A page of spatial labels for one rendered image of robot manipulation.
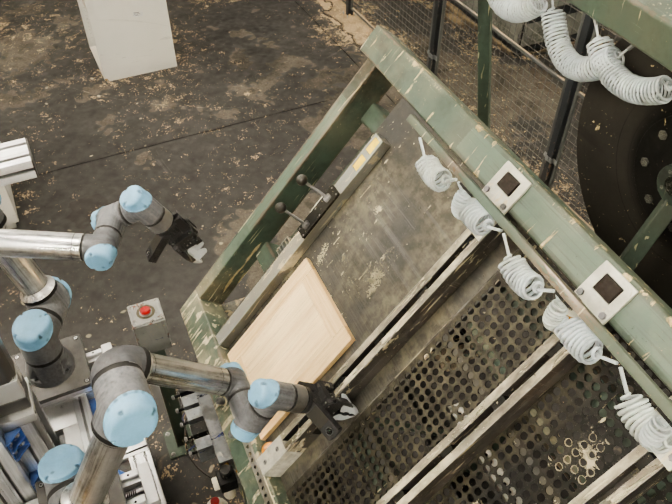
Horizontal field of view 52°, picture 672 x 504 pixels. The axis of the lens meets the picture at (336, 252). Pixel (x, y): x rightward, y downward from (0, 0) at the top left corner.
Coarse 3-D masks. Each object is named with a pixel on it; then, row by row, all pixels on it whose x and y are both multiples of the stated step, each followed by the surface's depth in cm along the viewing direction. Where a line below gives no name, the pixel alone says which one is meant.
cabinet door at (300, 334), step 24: (312, 264) 230; (288, 288) 233; (312, 288) 224; (264, 312) 239; (288, 312) 230; (312, 312) 222; (336, 312) 214; (264, 336) 236; (288, 336) 227; (312, 336) 219; (336, 336) 211; (240, 360) 242; (264, 360) 233; (288, 360) 224; (312, 360) 216; (336, 360) 211; (264, 432) 223
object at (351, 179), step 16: (368, 144) 219; (384, 144) 216; (368, 160) 218; (352, 176) 221; (352, 192) 224; (336, 208) 226; (320, 224) 228; (304, 240) 230; (288, 256) 234; (272, 272) 238; (288, 272) 238; (256, 288) 242; (272, 288) 240; (240, 304) 246; (256, 304) 242; (240, 320) 244; (224, 336) 248
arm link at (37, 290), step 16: (0, 208) 199; (0, 224) 197; (16, 272) 207; (32, 272) 211; (32, 288) 213; (48, 288) 216; (64, 288) 224; (32, 304) 215; (48, 304) 217; (64, 304) 222
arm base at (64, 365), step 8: (64, 352) 221; (56, 360) 217; (64, 360) 220; (72, 360) 224; (32, 368) 216; (40, 368) 215; (48, 368) 216; (56, 368) 218; (64, 368) 222; (72, 368) 224; (32, 376) 218; (40, 376) 217; (48, 376) 218; (56, 376) 219; (64, 376) 221; (32, 384) 221; (40, 384) 219; (48, 384) 219; (56, 384) 220
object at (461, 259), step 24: (504, 168) 171; (456, 216) 167; (456, 240) 181; (480, 240) 172; (456, 264) 179; (432, 288) 183; (456, 288) 185; (408, 312) 186; (432, 312) 188; (384, 336) 190; (408, 336) 192; (360, 360) 197; (384, 360) 195; (336, 384) 200; (360, 384) 198; (288, 432) 208; (312, 432) 205; (264, 456) 213; (288, 456) 209
